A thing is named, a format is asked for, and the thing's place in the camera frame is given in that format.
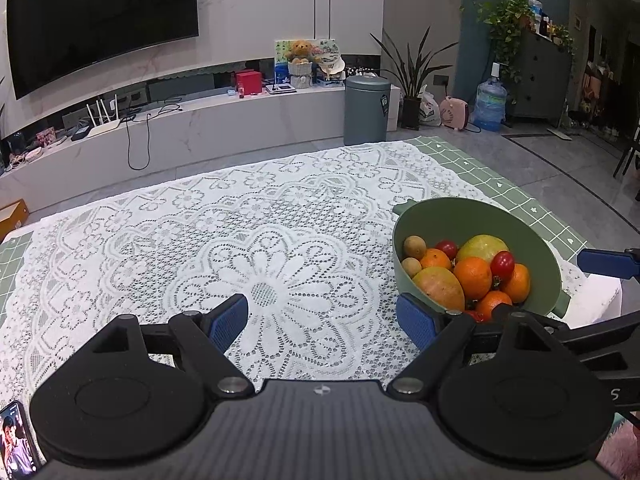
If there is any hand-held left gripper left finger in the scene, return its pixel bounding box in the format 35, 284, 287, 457
82, 293, 256, 398

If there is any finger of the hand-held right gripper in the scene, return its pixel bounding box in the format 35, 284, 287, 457
576, 247, 640, 281
530, 309, 640, 361

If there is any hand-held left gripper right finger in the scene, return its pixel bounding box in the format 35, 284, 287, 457
389, 293, 568, 396

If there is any red-orange mango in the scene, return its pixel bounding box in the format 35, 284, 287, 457
412, 266, 466, 311

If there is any orange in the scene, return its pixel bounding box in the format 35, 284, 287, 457
475, 290, 513, 322
420, 248, 452, 271
501, 263, 531, 304
454, 256, 494, 301

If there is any yellow-green mango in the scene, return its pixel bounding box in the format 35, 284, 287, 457
456, 234, 511, 263

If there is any green colander bowl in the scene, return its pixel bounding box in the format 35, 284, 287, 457
391, 197, 571, 318

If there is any pink fluffy cloth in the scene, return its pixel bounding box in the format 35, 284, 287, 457
595, 410, 640, 480

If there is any white lace tablecloth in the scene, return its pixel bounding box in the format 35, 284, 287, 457
0, 140, 623, 401

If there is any black dining chair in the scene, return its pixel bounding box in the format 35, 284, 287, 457
612, 125, 640, 178

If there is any white television console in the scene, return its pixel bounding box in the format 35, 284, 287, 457
0, 77, 401, 213

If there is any grey cabinet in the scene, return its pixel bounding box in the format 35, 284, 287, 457
510, 35, 573, 121

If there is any blue water jug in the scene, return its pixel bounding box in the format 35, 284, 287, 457
472, 77, 507, 132

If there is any long-leaved potted plant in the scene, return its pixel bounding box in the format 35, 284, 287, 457
370, 25, 458, 130

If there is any white plastic bag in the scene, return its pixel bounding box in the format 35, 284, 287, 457
417, 85, 442, 127

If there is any pink heater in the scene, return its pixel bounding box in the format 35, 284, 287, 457
440, 96, 468, 130

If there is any grey trash can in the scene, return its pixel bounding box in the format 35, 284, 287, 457
343, 75, 391, 146

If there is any white router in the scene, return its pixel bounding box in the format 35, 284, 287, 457
86, 94, 122, 138

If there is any red box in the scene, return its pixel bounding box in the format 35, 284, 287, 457
235, 71, 263, 97

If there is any orange cardboard box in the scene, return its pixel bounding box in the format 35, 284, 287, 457
0, 199, 30, 241

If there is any black smartphone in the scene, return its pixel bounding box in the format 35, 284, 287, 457
0, 400, 40, 480

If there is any white knitted pot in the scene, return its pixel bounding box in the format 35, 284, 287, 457
288, 60, 314, 91

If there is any green trailing vine plant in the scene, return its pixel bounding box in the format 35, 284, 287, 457
475, 0, 536, 86

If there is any white paper fan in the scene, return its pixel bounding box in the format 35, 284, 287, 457
320, 55, 347, 78

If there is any colourful picture board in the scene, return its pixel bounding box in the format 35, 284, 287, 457
274, 37, 337, 86

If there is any black television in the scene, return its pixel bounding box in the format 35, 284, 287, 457
6, 0, 200, 101

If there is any black cable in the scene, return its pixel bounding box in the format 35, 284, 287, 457
125, 105, 182, 171

